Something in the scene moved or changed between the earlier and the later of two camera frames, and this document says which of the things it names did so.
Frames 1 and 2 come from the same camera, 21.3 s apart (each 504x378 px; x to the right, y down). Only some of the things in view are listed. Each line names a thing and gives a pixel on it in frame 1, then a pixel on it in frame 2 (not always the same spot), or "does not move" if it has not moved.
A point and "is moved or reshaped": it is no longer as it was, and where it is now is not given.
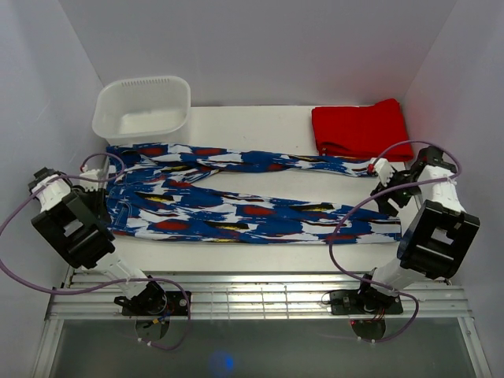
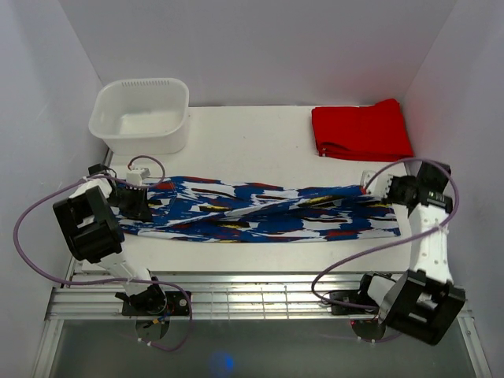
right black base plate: x=353 y=302 does not move
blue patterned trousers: x=172 y=193 is moved or reshaped
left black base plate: x=176 y=305 does not move
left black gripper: x=99 y=206 -> x=141 y=209
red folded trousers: x=365 y=131 does not move
